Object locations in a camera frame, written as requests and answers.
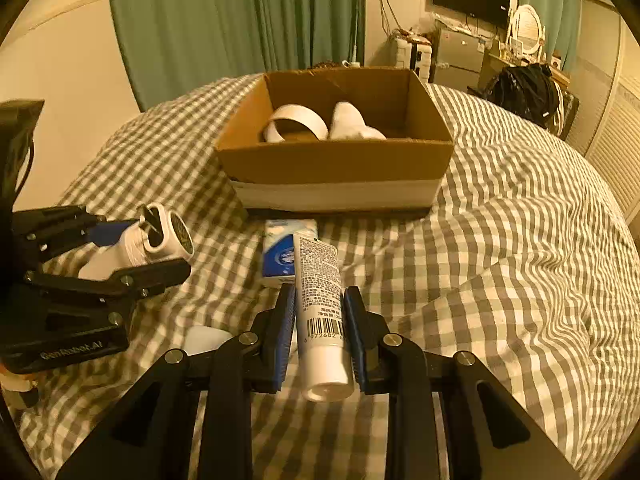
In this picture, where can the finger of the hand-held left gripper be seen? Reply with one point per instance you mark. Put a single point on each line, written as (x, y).
(160, 272)
(112, 230)

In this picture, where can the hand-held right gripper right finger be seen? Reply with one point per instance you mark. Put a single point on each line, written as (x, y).
(354, 332)

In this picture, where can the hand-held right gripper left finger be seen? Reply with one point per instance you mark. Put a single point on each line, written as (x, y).
(284, 332)

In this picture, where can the white printed tube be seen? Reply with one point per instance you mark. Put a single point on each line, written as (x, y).
(320, 310)

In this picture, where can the cardboard box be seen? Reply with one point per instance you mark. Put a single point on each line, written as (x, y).
(325, 165)

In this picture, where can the blue and white packet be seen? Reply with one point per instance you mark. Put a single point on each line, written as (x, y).
(280, 255)

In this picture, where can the white round container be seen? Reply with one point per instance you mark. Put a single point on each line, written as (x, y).
(202, 338)

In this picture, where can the grey checked blanket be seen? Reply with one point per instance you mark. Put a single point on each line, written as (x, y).
(500, 260)

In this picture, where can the white tape roll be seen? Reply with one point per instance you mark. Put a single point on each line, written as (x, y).
(300, 112)

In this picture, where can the white bottle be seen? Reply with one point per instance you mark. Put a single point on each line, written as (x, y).
(347, 117)

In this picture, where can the wide green curtain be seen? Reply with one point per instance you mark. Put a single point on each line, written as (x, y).
(200, 20)

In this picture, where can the white power strip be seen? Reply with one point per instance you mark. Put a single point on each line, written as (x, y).
(351, 63)

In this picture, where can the white suitcase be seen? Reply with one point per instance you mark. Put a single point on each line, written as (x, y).
(412, 55)

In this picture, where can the silver fridge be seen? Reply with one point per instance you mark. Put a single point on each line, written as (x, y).
(457, 60)

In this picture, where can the black backpack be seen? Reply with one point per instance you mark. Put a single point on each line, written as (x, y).
(525, 90)

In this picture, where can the white louvred door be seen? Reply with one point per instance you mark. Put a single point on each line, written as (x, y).
(615, 135)

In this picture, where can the white framed mirror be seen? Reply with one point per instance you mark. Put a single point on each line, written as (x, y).
(525, 22)

